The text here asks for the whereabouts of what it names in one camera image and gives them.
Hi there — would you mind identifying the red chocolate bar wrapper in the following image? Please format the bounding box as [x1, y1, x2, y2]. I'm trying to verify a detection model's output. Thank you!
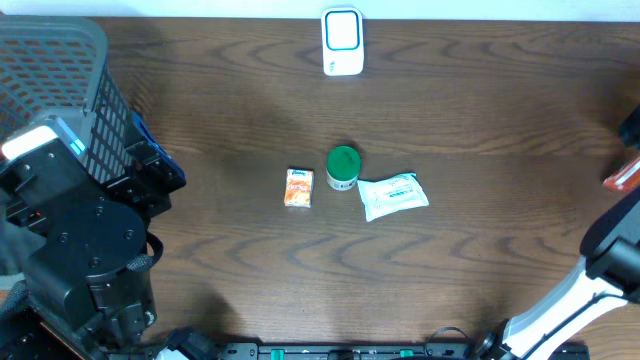
[603, 157, 640, 193]

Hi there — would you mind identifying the mint green wet wipes pack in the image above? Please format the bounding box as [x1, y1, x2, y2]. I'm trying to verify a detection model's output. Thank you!
[357, 173, 430, 222]

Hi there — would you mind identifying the green lid seasoning jar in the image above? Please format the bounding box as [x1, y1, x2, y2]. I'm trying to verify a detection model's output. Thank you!
[326, 145, 362, 191]

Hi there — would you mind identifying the small orange juice packet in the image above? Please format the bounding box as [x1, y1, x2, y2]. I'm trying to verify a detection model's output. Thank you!
[283, 169, 314, 208]

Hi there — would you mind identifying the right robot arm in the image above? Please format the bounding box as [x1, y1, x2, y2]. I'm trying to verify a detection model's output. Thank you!
[471, 159, 639, 360]

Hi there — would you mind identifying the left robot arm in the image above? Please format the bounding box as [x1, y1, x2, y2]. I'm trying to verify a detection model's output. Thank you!
[1, 112, 186, 359]

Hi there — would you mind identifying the white barcode scanner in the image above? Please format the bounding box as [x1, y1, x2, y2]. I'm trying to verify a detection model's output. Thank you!
[321, 7, 364, 76]

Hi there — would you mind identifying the grey plastic mesh basket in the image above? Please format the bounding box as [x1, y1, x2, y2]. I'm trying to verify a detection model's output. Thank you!
[1, 16, 135, 184]

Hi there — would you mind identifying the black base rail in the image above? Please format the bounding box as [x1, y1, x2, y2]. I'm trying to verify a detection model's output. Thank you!
[107, 327, 591, 360]

